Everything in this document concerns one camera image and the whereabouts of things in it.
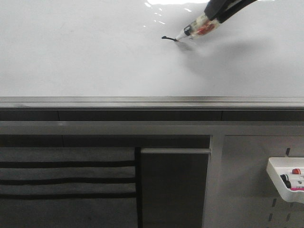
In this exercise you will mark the grey slatted shelf unit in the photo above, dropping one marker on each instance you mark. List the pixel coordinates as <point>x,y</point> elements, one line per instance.
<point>69,188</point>

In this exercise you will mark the grey pegboard panel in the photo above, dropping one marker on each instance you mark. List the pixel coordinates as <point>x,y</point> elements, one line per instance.
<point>248,197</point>

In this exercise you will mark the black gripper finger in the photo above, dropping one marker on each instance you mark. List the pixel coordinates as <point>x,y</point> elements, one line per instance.
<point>216,7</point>
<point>232,9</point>

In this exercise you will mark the dark grey cabinet panel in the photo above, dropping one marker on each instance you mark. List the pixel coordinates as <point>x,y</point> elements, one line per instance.
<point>173,187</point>

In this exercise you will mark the white whiteboard with grey frame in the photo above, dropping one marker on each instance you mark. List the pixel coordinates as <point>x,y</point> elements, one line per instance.
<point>111,54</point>

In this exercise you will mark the red-capped marker in tray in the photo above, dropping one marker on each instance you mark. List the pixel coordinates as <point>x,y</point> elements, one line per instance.
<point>297,171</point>

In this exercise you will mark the white black-tipped whiteboard marker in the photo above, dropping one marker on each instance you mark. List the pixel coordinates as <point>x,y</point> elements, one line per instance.
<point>201,26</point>

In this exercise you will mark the white plastic marker tray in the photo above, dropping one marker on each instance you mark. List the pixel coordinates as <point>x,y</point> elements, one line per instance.
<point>277,166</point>

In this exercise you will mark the black-capped marker in tray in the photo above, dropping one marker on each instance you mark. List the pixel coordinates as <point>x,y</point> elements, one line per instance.
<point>292,177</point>

